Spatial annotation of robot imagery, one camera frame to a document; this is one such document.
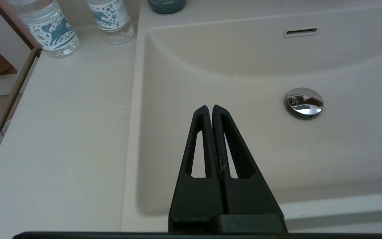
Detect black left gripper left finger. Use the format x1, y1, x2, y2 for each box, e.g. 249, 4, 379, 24
168, 105, 226, 233

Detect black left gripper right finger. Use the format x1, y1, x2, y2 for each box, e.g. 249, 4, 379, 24
212, 104, 284, 215

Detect beige sink basin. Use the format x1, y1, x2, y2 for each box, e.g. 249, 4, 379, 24
121, 3, 382, 233

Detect sink overflow slot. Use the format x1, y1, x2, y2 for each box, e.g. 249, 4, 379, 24
283, 27, 319, 38

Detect chrome drain stopper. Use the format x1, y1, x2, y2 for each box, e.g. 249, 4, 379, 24
285, 87, 324, 120

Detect dark grey pump bottle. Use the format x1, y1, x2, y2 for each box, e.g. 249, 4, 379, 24
147, 0, 187, 15

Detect clear uncapped water bottle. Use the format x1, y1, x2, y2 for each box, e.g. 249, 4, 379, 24
86, 0, 135, 45

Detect capped water bottle deer label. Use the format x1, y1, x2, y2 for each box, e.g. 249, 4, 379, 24
7, 0, 79, 59

